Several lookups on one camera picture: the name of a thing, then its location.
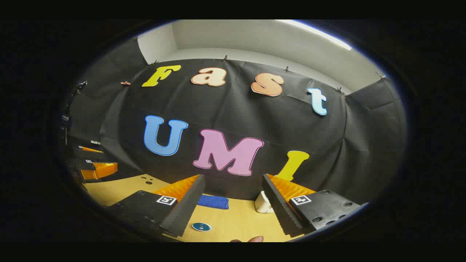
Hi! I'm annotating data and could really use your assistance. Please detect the white toaster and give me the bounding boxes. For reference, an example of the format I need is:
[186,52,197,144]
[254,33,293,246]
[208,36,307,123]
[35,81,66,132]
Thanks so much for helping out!
[254,191,274,214]

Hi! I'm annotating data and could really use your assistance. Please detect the black backdrop cloth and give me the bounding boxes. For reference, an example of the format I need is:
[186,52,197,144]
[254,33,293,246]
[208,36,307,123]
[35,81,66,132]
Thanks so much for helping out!
[62,36,406,206]

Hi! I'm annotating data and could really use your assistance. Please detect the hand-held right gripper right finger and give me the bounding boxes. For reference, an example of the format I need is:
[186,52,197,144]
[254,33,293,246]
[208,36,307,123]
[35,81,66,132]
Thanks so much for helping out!
[261,174,362,238]

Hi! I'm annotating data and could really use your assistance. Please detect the blue towel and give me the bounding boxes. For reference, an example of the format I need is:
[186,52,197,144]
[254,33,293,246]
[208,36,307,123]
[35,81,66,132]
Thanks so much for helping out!
[198,195,230,210]

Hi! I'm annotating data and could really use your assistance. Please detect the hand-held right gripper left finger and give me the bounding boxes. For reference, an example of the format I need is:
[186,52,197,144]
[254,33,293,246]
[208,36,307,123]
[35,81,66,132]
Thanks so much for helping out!
[106,174,206,239]

